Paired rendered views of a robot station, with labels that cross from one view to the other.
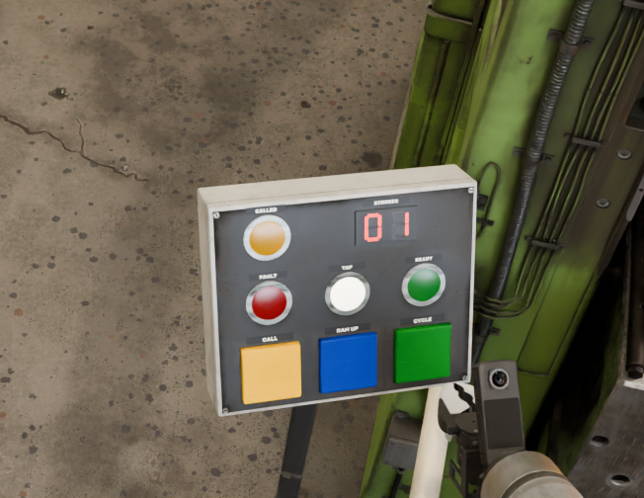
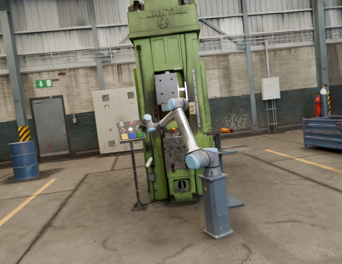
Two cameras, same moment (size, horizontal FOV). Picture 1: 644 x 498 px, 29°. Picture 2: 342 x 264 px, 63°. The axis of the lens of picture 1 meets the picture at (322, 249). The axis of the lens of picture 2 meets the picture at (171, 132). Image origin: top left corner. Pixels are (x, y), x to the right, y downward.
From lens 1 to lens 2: 2.93 m
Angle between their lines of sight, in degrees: 45
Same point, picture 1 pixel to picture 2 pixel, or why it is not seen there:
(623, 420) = (165, 144)
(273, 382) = (125, 137)
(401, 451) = (150, 176)
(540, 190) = not seen: hidden behind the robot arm
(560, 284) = (158, 141)
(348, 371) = (132, 135)
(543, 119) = not seen: hidden behind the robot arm
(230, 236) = (118, 124)
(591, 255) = (159, 135)
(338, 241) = (128, 124)
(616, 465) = (168, 152)
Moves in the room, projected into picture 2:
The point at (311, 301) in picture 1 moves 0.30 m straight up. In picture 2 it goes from (127, 130) to (124, 107)
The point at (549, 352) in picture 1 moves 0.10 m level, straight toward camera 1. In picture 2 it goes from (161, 153) to (159, 154)
